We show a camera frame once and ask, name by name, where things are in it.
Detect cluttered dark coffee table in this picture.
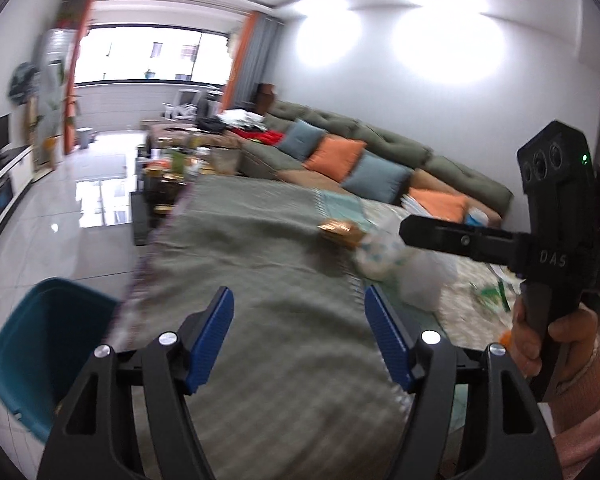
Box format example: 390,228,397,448
131,130,242,247

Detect green tufted sofa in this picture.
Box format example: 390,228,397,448
240,100,514,222

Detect white chair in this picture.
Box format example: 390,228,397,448
161,88,204,119

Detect orange curtain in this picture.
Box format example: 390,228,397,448
221,10,261,113
61,0,97,157

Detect orange cushion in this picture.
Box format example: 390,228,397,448
407,187,470,224
302,136,368,183

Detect green wrapper scraps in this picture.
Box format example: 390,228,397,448
469,279,512,312

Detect grey green plaid tablecloth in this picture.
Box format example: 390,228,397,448
105,175,521,480

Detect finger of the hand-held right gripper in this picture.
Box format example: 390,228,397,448
399,214,520,267

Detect white plastic bag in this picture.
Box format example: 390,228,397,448
397,250,459,311

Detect blue plastic bin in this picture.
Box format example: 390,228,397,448
0,277,121,443

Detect person's right hand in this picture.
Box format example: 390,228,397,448
510,300,600,381

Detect large window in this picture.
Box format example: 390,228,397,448
72,24,232,86

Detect white television cabinet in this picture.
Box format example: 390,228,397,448
0,145,34,261

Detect blue wall decoration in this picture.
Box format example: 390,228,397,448
7,61,39,107

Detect pile of white clothes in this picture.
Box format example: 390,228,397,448
216,109,267,129

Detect white standing air conditioner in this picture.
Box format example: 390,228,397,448
34,27,79,170

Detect person's right forearm pink sleeve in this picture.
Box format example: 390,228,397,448
550,332,600,480

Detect blue cushion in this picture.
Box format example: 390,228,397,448
341,154,415,206
278,120,327,160

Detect white patterned paper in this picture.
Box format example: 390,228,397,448
355,232,417,281

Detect red cloth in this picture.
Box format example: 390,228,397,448
229,127,287,149

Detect gold foil wrapper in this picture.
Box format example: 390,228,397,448
317,219,363,249

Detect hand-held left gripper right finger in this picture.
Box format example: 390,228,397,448
364,284,563,480

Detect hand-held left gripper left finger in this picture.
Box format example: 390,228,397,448
37,286,235,480

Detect grey curtain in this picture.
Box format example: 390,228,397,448
242,12,284,111

